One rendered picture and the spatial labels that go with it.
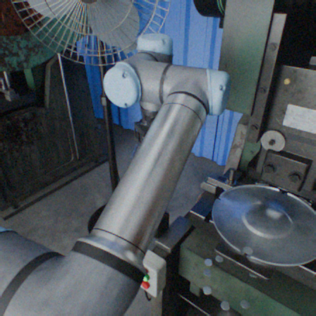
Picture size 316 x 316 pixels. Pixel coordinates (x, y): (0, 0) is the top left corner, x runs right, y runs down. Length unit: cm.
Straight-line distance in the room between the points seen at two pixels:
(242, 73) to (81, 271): 52
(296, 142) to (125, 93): 42
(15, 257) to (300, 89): 61
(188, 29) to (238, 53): 154
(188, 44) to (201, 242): 160
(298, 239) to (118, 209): 56
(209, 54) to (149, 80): 161
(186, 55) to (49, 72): 97
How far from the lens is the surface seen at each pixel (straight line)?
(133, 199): 36
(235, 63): 68
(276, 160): 74
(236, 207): 84
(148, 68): 52
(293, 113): 72
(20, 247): 39
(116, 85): 52
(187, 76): 49
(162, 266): 88
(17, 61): 162
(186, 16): 218
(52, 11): 117
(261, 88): 68
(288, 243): 80
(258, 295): 87
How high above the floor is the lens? 134
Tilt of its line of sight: 34 degrees down
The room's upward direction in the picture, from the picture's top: straight up
